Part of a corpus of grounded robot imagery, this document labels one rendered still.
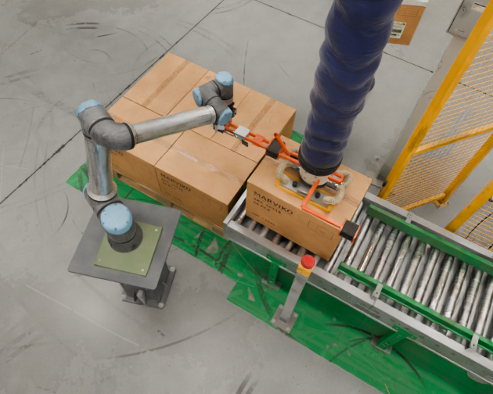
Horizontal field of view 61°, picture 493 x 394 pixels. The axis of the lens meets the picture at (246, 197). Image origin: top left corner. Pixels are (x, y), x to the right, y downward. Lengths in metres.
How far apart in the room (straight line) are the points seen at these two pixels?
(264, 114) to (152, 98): 0.87
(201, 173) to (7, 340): 1.70
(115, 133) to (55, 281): 1.79
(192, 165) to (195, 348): 1.23
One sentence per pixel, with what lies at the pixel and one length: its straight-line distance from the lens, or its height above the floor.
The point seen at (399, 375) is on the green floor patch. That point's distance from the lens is 3.13.
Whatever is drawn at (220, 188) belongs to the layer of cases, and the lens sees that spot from 2.79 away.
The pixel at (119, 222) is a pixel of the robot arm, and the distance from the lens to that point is 2.17.
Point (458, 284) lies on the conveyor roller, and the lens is 2.84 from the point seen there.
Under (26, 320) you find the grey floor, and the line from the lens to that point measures 3.31.
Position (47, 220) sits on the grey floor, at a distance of 3.58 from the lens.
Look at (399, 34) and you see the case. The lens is 3.87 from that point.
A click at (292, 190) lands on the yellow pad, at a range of 2.30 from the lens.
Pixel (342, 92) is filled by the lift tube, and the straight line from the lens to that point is 1.71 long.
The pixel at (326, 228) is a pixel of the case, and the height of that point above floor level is 0.90.
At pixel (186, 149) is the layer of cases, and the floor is 0.54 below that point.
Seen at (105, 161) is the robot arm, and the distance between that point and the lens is 2.02.
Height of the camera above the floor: 2.90
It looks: 59 degrees down
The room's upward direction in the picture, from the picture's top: 4 degrees clockwise
